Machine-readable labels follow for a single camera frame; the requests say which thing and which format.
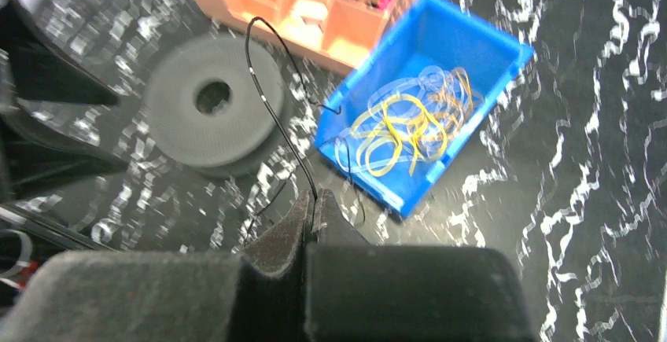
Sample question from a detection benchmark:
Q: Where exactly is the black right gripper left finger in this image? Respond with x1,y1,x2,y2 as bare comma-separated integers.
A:
1,191,315,341

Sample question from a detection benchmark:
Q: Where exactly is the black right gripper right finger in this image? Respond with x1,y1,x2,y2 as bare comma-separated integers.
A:
304,190,536,341

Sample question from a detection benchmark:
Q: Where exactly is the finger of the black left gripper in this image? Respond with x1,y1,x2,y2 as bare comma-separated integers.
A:
1,0,119,105
1,110,129,200

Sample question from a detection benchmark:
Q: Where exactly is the grey filament spool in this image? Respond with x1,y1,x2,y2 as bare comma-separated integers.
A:
143,35,293,178

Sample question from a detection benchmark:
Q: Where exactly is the blue plastic bin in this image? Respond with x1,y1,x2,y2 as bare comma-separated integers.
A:
315,0,533,218

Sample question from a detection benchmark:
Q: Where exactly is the black thin wire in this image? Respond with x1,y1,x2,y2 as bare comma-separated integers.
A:
241,15,367,247

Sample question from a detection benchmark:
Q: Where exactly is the white pink stapler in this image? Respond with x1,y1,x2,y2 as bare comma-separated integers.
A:
289,0,329,35

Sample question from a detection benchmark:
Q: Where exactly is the pink desk organizer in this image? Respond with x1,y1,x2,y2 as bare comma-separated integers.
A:
194,0,415,75

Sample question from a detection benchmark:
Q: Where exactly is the yellow wire bundle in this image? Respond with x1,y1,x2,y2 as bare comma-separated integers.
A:
334,64,485,178

